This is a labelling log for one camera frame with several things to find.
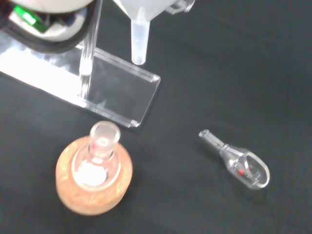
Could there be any clear glass weighing funnel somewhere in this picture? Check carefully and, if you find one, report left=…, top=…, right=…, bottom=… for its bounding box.
left=198, top=129, right=271, bottom=190

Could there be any cork ring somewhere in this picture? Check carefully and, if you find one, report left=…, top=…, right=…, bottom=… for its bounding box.
left=55, top=136, right=134, bottom=216

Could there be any black bench cloth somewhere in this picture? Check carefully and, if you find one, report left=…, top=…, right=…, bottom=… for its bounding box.
left=0, top=0, right=312, bottom=234

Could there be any round-bottom glass flask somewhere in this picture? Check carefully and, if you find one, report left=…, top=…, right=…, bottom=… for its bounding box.
left=72, top=121, right=122, bottom=189

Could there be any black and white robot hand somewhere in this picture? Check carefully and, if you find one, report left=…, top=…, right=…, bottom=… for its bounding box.
left=0, top=0, right=103, bottom=55

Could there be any clear acrylic funnel stand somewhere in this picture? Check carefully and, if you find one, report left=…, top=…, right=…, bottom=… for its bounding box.
left=0, top=0, right=161, bottom=129

